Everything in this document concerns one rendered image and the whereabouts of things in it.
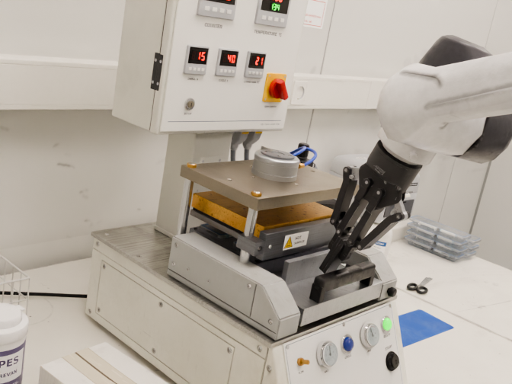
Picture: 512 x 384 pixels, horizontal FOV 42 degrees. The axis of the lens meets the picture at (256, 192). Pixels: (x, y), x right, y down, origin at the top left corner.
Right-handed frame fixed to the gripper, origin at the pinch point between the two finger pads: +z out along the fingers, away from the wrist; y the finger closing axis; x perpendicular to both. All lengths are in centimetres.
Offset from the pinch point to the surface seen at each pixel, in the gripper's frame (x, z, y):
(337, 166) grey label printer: 89, 31, -58
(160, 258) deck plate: -13.6, 18.1, -22.0
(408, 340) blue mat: 38.4, 26.4, 7.3
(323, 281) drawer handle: -7.4, 0.6, 3.9
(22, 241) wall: -17, 43, -56
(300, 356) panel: -11.7, 10.0, 9.2
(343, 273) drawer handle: -2.3, 0.4, 3.7
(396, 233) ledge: 94, 37, -30
